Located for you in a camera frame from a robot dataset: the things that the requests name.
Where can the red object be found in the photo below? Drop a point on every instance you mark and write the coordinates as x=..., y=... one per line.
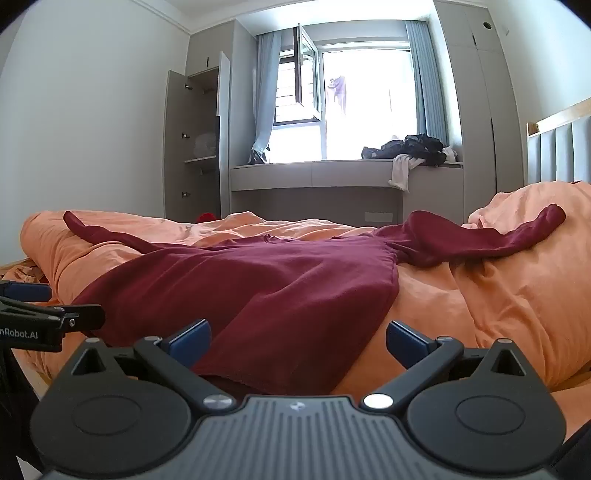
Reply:
x=206, y=218

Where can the pile of dark clothes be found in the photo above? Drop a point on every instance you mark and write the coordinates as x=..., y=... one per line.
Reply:
x=415, y=145

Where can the tall grey closed wardrobe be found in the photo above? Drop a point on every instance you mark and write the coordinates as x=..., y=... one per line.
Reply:
x=485, y=115

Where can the grey open wardrobe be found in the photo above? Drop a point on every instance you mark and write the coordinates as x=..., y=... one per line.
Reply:
x=175, y=138

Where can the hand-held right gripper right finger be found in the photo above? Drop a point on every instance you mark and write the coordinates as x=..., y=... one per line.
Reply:
x=408, y=344

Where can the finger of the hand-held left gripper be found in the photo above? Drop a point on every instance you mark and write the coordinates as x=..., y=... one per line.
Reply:
x=83, y=318
x=27, y=291

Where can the grey padded headboard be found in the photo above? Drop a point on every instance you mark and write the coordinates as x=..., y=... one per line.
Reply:
x=563, y=147

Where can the dark red long-sleeve shirt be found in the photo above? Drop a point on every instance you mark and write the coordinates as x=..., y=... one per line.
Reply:
x=277, y=286

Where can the white hanging cloth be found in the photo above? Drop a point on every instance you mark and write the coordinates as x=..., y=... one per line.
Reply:
x=400, y=173

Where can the grey window bench desk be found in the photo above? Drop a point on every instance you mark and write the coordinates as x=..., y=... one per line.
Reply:
x=323, y=175

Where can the purple hanging garment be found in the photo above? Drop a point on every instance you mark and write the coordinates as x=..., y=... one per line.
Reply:
x=339, y=90

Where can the light blue curtain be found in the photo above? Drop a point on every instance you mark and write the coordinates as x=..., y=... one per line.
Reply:
x=429, y=92
x=265, y=101

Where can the dark curtain tieback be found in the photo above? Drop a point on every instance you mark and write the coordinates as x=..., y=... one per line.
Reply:
x=257, y=158

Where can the small white cloth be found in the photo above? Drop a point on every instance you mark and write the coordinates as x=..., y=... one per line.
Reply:
x=449, y=154

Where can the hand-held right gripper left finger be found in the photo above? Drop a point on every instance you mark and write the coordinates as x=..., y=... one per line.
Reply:
x=187, y=344

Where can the window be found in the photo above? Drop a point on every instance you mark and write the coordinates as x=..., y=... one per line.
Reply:
x=369, y=115

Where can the orange blanket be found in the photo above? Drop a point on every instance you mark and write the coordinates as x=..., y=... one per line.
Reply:
x=508, y=314

